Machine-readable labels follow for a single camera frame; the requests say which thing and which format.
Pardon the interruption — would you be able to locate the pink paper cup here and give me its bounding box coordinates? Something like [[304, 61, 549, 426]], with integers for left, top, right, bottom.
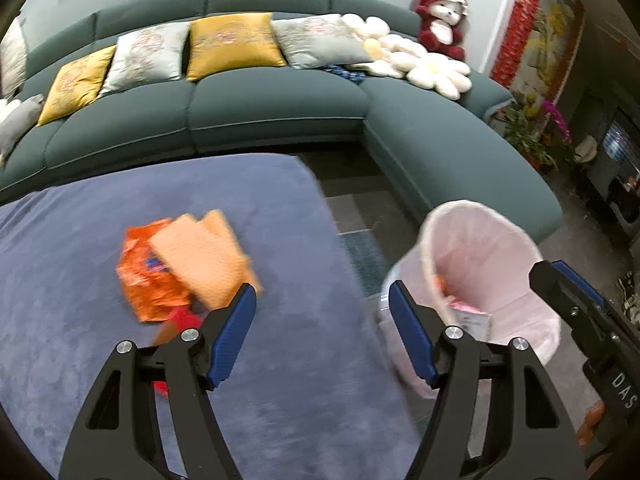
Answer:
[[447, 297, 493, 343]]

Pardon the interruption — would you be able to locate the small white object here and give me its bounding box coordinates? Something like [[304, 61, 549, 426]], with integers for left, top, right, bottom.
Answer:
[[575, 135, 598, 163]]

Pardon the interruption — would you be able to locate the large yellow floral painting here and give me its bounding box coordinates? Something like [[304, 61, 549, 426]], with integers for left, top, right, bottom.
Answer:
[[520, 0, 586, 106]]

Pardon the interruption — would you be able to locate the long white plush toy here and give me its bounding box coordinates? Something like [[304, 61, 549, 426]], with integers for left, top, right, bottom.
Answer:
[[0, 12, 28, 101]]

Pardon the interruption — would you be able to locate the orange plastic bag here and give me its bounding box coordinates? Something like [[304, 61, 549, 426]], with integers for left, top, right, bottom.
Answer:
[[116, 217, 196, 323]]

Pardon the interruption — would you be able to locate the bin with pink liner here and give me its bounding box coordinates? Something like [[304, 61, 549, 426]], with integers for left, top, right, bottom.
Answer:
[[380, 200, 562, 401]]

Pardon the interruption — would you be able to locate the person's right hand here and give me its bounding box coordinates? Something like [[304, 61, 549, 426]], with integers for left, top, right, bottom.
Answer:
[[577, 402, 607, 446]]

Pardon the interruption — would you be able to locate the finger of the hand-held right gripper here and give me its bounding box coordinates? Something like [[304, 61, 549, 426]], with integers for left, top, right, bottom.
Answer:
[[529, 259, 608, 356]]

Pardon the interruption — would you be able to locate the red envelope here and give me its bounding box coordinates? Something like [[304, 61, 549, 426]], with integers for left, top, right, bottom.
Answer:
[[150, 307, 207, 398]]

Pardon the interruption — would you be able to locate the blue patterned rug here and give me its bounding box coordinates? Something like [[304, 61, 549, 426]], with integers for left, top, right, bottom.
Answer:
[[337, 230, 393, 298]]

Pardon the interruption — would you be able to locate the pink orchid plant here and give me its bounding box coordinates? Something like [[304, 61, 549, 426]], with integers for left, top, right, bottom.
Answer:
[[542, 100, 576, 161]]

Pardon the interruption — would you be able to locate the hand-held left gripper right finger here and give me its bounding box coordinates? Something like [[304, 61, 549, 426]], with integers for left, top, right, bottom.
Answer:
[[387, 280, 587, 480]]

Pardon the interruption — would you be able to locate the small yellow embroidered cushion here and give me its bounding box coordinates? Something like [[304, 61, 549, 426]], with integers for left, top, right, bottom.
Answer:
[[37, 45, 117, 127]]

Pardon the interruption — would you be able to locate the blue patterned cloth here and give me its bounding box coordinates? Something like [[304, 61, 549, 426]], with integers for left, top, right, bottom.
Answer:
[[325, 62, 368, 86]]

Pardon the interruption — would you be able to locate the green potted plant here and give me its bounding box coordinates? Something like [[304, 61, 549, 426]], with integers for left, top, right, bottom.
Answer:
[[502, 92, 556, 171]]

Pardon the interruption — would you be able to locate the red plush monkey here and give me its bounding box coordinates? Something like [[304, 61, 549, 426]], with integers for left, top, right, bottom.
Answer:
[[412, 0, 471, 61]]

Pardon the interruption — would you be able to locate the dark cabinet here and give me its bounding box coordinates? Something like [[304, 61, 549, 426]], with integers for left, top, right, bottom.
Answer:
[[575, 90, 640, 241]]

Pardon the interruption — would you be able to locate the grey-blue embroidered cushion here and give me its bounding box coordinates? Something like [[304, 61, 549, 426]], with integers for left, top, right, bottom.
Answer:
[[270, 14, 376, 70]]

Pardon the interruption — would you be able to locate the teal curved sofa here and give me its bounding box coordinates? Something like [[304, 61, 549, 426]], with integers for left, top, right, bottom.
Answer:
[[0, 0, 563, 243]]

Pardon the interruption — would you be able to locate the pale grey embroidered cushion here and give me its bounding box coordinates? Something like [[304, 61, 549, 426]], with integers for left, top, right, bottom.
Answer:
[[98, 21, 192, 98]]

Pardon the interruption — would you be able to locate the large yellow embroidered cushion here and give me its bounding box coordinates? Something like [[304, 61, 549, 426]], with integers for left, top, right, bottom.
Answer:
[[186, 11, 288, 82]]

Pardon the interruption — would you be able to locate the grey plush toy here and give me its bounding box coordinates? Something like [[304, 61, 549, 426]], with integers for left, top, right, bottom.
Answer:
[[0, 94, 45, 166]]

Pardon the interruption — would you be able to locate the red wall banner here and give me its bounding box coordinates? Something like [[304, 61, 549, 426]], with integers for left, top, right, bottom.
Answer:
[[492, 0, 543, 83]]

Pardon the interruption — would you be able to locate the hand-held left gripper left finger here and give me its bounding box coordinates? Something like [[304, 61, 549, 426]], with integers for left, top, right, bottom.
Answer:
[[57, 282, 258, 480]]

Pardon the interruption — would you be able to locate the orange textured cloth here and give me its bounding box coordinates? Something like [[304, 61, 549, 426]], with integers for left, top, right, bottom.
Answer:
[[149, 209, 264, 311]]

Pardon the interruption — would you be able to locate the white flower cushion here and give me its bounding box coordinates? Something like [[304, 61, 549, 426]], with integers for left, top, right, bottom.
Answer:
[[341, 12, 431, 79], [405, 52, 473, 98]]

